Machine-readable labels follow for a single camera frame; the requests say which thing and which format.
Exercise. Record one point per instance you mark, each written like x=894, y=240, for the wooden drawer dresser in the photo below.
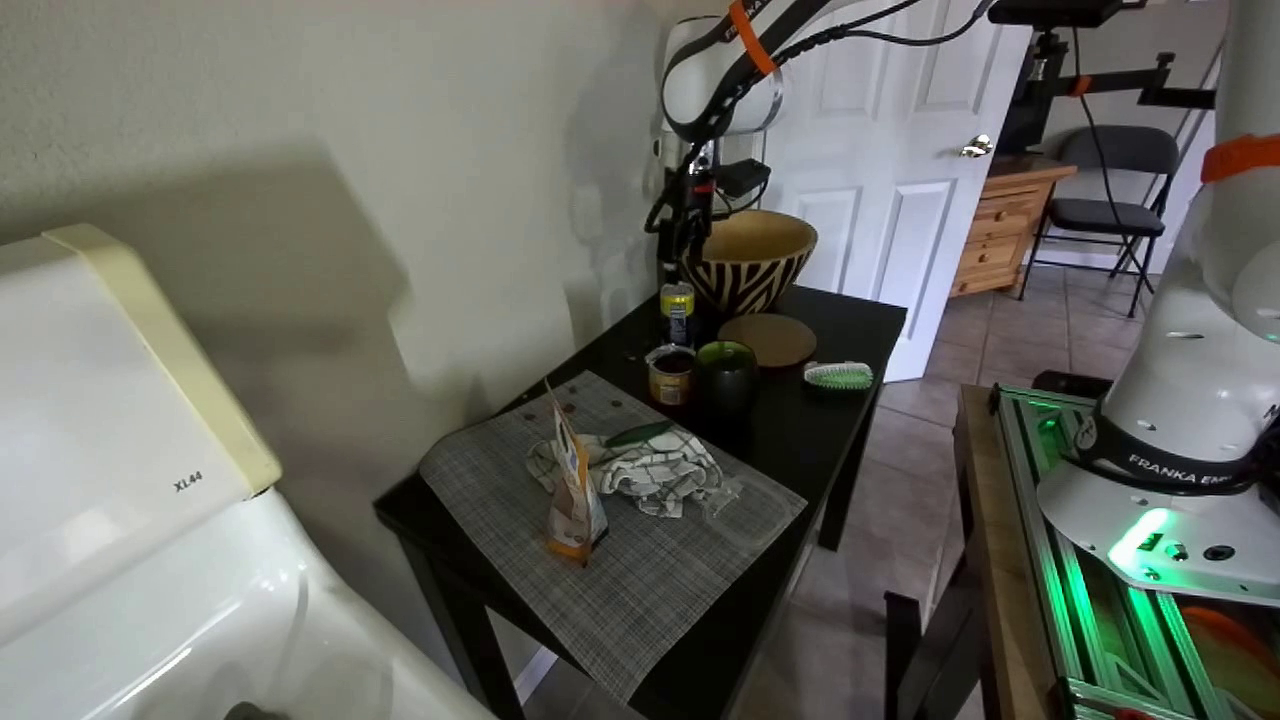
x=1004, y=224

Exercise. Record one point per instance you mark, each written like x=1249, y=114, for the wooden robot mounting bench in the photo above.
x=994, y=560

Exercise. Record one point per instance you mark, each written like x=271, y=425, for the crumpled printed wrapper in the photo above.
x=666, y=473

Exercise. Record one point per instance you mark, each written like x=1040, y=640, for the black camera stand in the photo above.
x=1035, y=81

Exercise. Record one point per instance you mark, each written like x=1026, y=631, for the wooden zebra pattern bowl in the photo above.
x=754, y=260

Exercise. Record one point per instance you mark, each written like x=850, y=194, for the dark cup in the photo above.
x=729, y=387

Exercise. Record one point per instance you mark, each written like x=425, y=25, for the green sponge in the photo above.
x=839, y=378

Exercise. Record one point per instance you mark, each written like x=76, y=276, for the black side table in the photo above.
x=802, y=425

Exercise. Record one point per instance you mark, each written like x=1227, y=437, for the black folding chair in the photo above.
x=1106, y=215

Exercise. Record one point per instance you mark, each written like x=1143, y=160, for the metal door knob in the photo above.
x=979, y=147

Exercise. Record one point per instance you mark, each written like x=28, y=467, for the white panel door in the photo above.
x=904, y=160

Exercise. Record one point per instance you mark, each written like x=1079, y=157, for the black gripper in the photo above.
x=682, y=184

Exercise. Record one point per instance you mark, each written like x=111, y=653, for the white gas stove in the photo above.
x=132, y=535

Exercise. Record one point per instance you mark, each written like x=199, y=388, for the grey woven placemat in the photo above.
x=666, y=575

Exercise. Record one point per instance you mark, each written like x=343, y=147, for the yellow green small bottle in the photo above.
x=679, y=311

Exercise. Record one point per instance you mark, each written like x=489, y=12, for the round wooden coaster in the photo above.
x=770, y=343

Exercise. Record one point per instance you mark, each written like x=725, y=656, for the aluminium frame rail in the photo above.
x=1106, y=640

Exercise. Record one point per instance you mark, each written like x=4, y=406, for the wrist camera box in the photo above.
x=744, y=183

